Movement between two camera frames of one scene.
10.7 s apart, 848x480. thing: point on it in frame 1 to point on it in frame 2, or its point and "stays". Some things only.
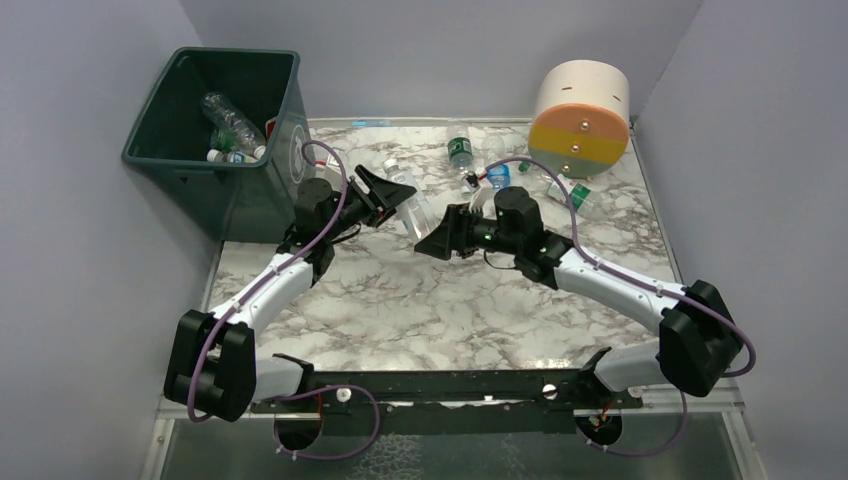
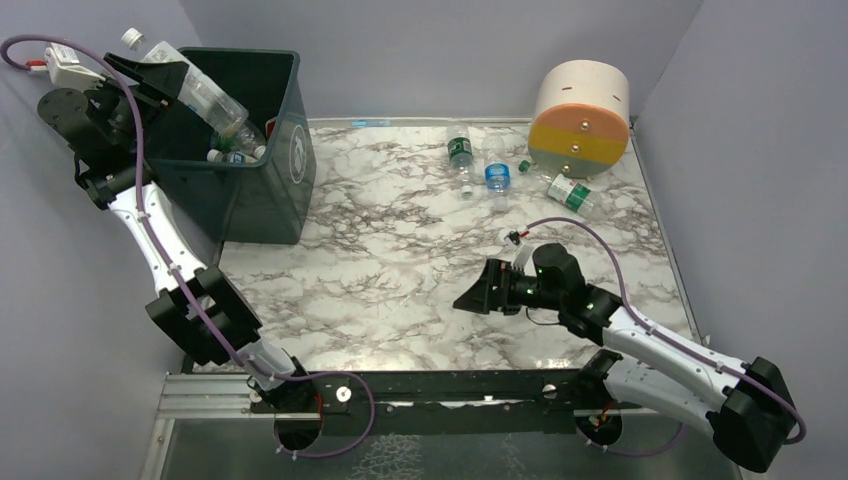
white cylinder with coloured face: (580, 127) stays
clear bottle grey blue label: (232, 157) stays
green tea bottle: (221, 139) stays
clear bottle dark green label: (460, 147) stays
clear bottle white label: (417, 214) to (197, 96)
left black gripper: (361, 201) to (137, 76)
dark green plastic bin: (224, 134) stays
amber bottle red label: (270, 127) stays
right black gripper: (455, 229) to (498, 287)
